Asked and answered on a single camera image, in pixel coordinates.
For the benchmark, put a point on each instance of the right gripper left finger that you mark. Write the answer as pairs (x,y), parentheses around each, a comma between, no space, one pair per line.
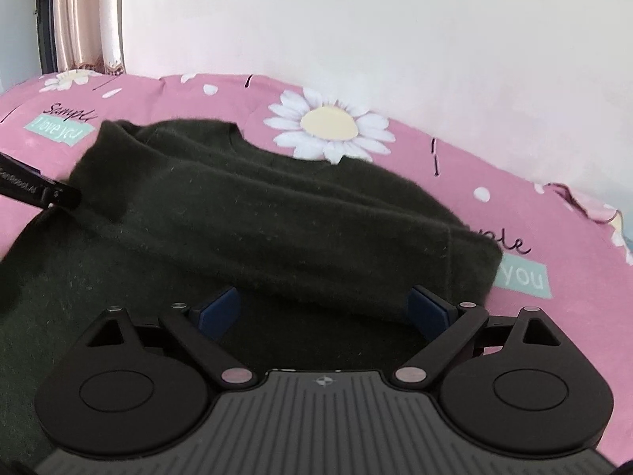
(195,332)

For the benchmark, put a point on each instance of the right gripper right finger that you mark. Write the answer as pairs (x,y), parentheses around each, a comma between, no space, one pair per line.
(449,331)

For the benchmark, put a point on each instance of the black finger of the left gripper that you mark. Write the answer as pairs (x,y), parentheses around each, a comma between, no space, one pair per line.
(24,183)

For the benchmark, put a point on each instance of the dark green knit sweater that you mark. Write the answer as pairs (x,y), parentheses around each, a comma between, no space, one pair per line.
(323,257)

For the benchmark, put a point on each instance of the pink daisy bed sheet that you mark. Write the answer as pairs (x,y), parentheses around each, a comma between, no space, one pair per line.
(553,257)

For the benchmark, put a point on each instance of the beige satin curtain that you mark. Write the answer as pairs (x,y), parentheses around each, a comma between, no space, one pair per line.
(88,35)

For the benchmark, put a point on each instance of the pink floral pillow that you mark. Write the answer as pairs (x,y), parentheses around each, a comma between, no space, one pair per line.
(598,212)

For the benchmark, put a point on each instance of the dark window frame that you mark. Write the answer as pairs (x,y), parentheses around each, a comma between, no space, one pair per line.
(45,29)

